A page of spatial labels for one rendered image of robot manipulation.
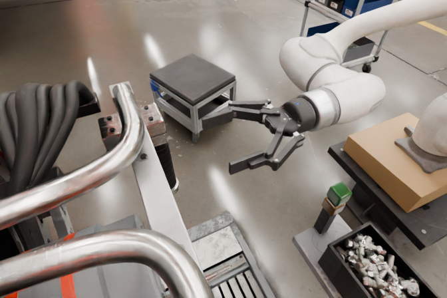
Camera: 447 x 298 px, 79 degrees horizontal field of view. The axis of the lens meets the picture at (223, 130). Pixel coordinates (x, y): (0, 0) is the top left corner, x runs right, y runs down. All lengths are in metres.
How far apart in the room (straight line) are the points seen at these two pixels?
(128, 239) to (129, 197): 1.28
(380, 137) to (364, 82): 0.67
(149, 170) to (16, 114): 0.15
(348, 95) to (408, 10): 0.25
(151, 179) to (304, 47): 0.55
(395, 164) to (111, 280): 1.08
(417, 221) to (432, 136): 0.31
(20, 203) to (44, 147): 0.07
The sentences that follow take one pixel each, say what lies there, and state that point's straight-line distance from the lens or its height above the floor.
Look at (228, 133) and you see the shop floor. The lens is 1.73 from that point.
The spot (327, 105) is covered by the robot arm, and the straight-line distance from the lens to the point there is 0.61.
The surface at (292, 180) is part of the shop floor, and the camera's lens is 1.54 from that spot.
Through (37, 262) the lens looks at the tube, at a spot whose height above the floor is 1.01.
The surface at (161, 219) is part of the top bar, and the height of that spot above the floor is 0.98.
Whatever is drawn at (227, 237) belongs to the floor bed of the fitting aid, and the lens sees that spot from 1.25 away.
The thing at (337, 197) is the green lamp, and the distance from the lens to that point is 0.72.
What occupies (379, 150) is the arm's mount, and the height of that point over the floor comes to 0.39.
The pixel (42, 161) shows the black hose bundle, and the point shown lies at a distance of 0.35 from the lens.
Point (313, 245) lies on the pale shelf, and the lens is 0.87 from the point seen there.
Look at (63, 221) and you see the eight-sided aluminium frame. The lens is 0.64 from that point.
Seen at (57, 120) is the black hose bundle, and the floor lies 1.02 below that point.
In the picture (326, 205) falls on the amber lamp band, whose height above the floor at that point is 0.59.
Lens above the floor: 1.22
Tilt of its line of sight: 44 degrees down
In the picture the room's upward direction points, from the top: straight up
